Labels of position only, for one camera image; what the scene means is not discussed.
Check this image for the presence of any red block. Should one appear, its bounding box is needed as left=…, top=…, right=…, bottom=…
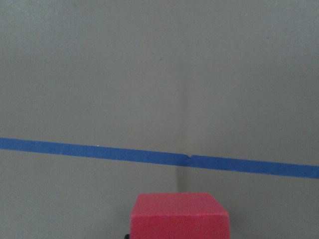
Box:
left=127, top=193, right=231, bottom=239

